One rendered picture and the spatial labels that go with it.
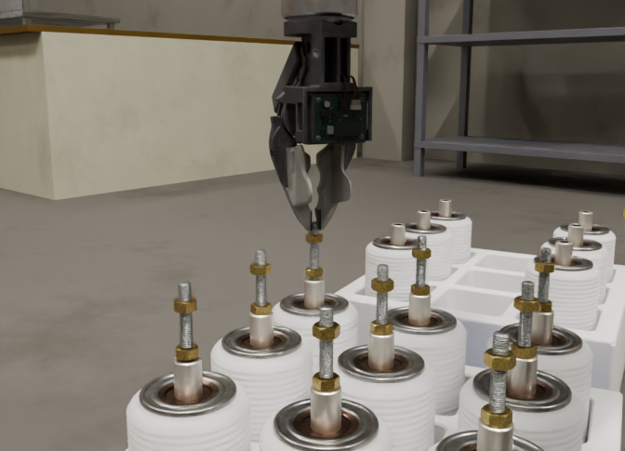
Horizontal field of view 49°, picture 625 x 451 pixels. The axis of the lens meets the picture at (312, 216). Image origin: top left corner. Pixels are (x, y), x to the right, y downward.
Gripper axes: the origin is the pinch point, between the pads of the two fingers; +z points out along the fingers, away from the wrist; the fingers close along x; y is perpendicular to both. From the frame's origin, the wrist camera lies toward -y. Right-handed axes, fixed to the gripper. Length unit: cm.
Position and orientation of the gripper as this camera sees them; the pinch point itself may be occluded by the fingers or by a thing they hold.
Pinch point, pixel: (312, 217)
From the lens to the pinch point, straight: 73.4
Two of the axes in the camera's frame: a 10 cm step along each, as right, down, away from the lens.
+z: 0.0, 9.8, 2.0
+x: 9.4, -0.7, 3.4
